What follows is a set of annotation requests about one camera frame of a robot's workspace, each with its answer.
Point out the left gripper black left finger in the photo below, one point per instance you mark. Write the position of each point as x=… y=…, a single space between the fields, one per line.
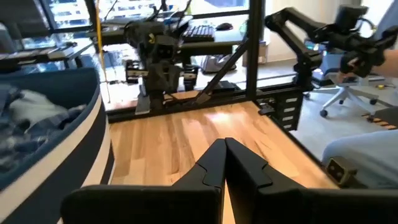
x=205 y=177

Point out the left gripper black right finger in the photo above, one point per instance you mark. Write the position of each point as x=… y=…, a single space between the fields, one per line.
x=248 y=174

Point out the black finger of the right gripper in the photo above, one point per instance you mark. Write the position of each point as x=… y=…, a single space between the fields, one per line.
x=171 y=79
x=155 y=79

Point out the white cloth garment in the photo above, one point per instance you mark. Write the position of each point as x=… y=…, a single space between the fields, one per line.
x=34 y=107

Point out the dark blue plaid garment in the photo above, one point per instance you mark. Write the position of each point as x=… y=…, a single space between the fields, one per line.
x=37 y=133

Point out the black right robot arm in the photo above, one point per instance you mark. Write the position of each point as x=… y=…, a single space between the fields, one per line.
x=140 y=31

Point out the person's forearm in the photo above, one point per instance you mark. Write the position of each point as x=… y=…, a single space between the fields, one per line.
x=388 y=63

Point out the grey bag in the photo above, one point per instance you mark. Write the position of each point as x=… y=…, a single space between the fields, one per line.
x=217 y=63

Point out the black keyboard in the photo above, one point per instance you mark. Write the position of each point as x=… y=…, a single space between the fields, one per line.
x=199 y=32

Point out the black computer mouse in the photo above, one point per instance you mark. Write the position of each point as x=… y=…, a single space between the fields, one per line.
x=224 y=26

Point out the navy white striped basket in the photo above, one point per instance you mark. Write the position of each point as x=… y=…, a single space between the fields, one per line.
x=62 y=174

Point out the white office chair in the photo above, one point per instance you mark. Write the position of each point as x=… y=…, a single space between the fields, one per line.
x=342 y=91

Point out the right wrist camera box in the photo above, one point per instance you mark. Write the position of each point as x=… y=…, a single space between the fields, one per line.
x=164 y=49

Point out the black Netgear network switch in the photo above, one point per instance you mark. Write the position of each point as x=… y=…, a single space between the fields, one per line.
x=227 y=86

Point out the black frame clamp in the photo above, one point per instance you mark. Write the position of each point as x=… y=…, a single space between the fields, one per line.
x=265 y=109

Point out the black mount with white labels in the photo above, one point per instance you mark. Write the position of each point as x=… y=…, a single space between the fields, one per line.
x=278 y=107

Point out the black aluminium table frame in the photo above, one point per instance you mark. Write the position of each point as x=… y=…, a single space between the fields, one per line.
x=255 y=46

